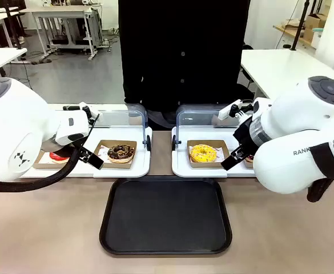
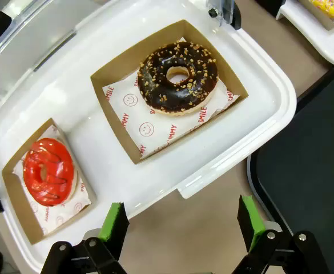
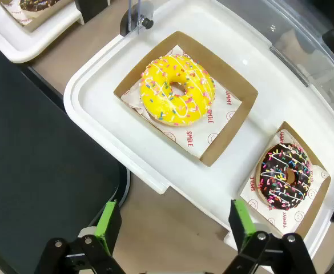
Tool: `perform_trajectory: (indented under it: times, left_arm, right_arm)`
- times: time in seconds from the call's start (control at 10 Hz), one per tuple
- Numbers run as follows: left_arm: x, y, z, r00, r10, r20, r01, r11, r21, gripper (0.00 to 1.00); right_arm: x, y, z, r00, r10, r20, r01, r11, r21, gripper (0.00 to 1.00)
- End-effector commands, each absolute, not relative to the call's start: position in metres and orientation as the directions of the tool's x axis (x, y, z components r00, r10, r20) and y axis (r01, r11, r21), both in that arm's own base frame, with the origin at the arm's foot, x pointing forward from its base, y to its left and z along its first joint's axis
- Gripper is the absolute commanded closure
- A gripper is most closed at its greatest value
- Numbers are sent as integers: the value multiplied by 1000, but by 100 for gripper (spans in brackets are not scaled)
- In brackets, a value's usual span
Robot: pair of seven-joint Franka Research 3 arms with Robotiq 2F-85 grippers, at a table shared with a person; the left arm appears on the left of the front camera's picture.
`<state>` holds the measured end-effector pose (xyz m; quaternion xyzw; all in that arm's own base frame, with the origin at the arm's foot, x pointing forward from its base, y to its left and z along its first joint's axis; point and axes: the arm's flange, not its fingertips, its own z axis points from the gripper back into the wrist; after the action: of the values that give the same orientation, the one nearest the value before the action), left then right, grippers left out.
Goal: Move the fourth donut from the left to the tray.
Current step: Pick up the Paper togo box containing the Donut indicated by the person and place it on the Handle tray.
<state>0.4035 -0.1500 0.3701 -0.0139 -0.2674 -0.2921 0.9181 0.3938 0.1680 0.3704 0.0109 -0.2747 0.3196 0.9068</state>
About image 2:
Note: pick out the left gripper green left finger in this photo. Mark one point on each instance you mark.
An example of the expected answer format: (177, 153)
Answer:
(114, 225)

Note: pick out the yellow sprinkled donut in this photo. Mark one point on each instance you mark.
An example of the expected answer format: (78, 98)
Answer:
(329, 5)

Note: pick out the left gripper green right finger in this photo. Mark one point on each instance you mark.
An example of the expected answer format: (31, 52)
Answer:
(251, 219)

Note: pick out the black serving tray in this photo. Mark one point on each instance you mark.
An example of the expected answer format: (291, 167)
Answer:
(312, 157)

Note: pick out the brown cardboard donut tray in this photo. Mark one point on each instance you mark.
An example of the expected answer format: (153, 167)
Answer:
(325, 24)
(18, 197)
(109, 94)

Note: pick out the clear display case lid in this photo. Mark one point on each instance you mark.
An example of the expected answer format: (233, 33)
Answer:
(27, 42)

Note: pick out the chocolate donut with nut crumbs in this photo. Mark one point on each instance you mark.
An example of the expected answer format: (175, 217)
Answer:
(155, 85)

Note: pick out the white display case base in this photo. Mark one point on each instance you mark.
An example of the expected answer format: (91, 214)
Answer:
(326, 45)
(98, 165)

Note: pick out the red glazed donut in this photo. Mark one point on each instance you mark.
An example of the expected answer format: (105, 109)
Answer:
(55, 171)

